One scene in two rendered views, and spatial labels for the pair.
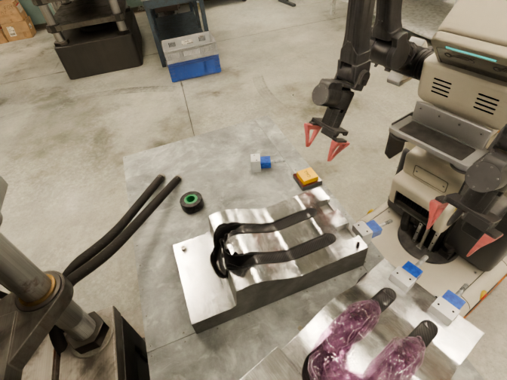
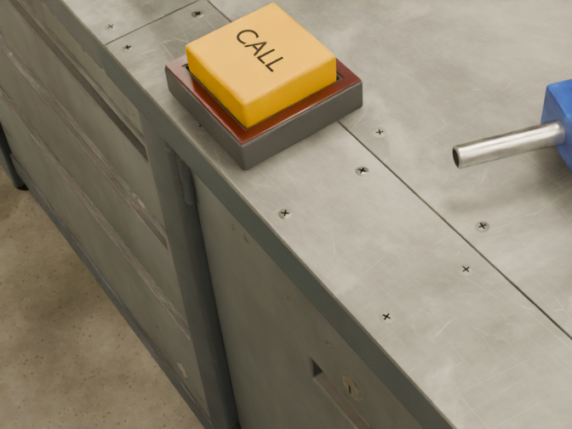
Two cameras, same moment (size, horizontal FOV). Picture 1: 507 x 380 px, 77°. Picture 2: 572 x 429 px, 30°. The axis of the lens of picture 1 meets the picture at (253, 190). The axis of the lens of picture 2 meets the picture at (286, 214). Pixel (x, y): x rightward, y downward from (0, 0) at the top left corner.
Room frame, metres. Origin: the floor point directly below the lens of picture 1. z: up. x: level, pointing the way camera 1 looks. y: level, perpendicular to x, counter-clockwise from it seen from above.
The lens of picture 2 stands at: (1.27, -0.31, 1.22)
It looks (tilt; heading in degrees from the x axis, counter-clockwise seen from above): 50 degrees down; 165
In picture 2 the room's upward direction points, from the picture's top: 6 degrees counter-clockwise
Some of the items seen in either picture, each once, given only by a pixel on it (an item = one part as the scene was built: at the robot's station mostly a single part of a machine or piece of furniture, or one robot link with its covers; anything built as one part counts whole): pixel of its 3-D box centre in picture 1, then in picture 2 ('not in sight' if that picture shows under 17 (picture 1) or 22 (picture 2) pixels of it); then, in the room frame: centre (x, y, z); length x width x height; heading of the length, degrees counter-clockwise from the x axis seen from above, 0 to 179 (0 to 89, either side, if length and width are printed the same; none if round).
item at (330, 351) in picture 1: (365, 351); not in sight; (0.22, -0.19, 0.90); 0.26 x 0.18 x 0.08; 123
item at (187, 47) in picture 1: (189, 47); not in sight; (3.85, 0.52, 0.28); 0.61 x 0.41 x 0.15; 100
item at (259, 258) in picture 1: (270, 237); not in sight; (0.52, -0.03, 0.92); 0.35 x 0.16 x 0.09; 106
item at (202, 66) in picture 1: (192, 62); not in sight; (3.85, 0.52, 0.11); 0.61 x 0.41 x 0.22; 100
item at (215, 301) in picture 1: (265, 247); not in sight; (0.53, -0.01, 0.87); 0.50 x 0.26 x 0.14; 106
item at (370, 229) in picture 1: (374, 228); not in sight; (0.58, -0.35, 0.83); 0.13 x 0.05 x 0.05; 108
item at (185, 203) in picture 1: (192, 202); not in sight; (0.80, 0.23, 0.82); 0.08 x 0.08 x 0.04
